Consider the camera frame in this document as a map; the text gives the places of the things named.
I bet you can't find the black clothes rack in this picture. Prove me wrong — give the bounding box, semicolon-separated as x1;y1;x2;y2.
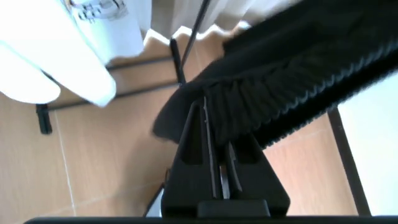
35;0;213;136

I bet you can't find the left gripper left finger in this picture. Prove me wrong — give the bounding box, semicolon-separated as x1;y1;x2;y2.
160;96;224;218

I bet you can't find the beige curtain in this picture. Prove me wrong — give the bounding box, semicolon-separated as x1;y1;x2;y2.
150;0;301;40

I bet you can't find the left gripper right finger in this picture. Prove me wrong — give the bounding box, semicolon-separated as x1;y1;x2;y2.
221;133;291;218

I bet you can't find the black garment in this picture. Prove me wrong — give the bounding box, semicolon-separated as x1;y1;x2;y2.
151;0;398;151

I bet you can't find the white printed t-shirt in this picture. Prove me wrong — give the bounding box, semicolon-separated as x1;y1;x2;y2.
0;0;153;108

